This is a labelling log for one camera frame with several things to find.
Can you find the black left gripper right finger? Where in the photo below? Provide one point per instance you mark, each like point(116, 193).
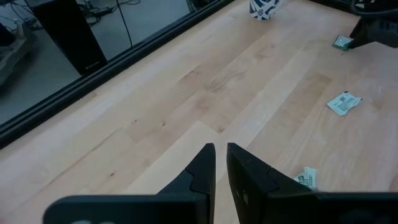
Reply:
point(255, 193)

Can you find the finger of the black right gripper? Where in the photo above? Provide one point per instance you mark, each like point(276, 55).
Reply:
point(362, 41)
point(360, 31)

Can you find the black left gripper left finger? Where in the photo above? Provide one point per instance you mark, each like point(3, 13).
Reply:
point(199, 186)

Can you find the white green sweetener packet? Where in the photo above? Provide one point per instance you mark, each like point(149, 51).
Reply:
point(306, 178)
point(344, 103)

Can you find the blue white patterned mug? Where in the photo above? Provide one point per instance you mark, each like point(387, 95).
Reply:
point(264, 9)

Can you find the black computer tower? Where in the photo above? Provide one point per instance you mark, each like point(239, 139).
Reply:
point(68, 34)

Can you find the black power strip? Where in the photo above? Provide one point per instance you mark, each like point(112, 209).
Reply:
point(99, 12)

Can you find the wooden pallet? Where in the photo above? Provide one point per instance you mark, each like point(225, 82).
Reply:
point(14, 56)

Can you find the black aluminium table frame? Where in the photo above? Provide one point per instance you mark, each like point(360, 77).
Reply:
point(93, 77)

